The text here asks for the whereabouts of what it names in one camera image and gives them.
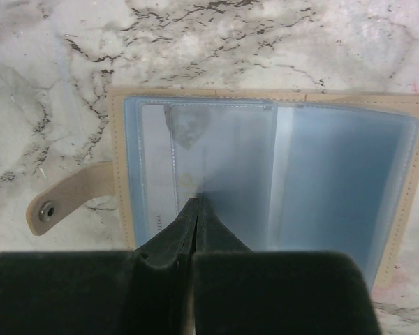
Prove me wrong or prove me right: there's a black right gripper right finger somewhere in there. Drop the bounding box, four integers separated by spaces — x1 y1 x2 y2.
192 198 381 334

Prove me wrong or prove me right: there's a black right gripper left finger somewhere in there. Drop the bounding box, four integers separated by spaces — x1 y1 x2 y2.
0 198 200 334

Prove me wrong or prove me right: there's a beige card holder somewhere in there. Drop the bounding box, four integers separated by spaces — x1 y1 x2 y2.
26 87 419 288

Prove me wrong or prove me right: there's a silver card under sleeve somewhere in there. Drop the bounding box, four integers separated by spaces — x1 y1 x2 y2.
141 105 212 238

